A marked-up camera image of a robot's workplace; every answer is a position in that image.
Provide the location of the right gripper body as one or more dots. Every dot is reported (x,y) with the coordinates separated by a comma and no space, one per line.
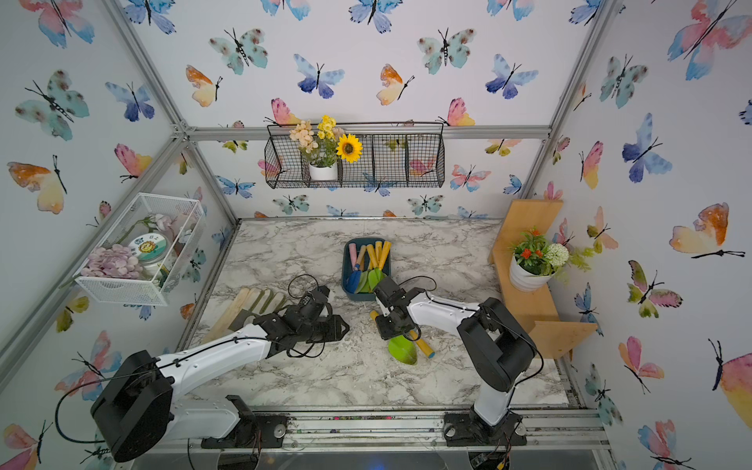
(385,325)

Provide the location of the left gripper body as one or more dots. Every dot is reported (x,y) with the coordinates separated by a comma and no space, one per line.
(306,332)

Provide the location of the green narrow shovel yellow handle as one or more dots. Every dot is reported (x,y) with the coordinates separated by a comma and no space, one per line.
(379,275)

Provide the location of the blue shovel wooden handle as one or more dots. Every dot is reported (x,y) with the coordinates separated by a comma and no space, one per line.
(353,279)

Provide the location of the green leaf shovel yellow handle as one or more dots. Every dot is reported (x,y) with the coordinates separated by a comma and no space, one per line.
(364,286)

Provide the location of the yellow scoop shovel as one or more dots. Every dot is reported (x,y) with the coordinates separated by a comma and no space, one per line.
(372,257)

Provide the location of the purple shovel pink handle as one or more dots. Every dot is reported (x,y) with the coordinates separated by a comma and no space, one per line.
(353,253)

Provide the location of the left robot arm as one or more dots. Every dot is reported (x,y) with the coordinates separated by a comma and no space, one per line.
(143,404)

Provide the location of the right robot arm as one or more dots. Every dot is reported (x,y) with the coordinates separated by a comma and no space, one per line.
(498,346)

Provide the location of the white green garden glove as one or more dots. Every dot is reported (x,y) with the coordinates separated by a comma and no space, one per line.
(257,303)

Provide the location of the red flower plant white pot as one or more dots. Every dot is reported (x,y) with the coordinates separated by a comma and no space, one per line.
(535,261)

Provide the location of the wooden zigzag shelf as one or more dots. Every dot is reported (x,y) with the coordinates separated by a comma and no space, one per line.
(526,295)

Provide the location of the round green tin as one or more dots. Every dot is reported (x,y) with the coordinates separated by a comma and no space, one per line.
(149,248)

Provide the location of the sunflower bouquet white pot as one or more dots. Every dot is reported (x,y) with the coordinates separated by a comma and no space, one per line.
(325,147)

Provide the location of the pink artificial flowers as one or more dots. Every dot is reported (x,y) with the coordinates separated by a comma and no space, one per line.
(117,262)

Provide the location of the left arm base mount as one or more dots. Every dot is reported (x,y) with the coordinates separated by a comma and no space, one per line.
(253,430)

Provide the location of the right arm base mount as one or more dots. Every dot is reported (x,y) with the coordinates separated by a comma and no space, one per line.
(468,429)

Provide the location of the black wire wall basket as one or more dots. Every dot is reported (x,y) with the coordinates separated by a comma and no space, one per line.
(371,156)

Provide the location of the white wire mesh basket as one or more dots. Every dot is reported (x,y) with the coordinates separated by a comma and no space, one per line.
(182,221)

